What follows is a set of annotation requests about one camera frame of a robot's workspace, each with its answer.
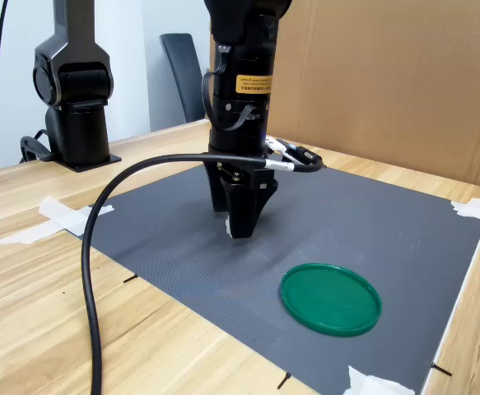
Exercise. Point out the white tape strip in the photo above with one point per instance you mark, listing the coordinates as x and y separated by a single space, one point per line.
64 216
371 384
474 205
25 236

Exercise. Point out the dark grey mat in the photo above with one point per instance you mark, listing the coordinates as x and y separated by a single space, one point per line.
182 230

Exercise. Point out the brown cardboard partition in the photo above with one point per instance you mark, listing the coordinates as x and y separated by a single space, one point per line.
388 82

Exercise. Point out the black screw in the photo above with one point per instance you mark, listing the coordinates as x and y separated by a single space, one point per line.
130 278
442 369
283 380

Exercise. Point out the round green lid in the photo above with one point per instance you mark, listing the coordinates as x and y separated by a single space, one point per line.
330 302

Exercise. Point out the dark grey chair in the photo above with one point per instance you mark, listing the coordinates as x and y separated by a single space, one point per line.
182 74

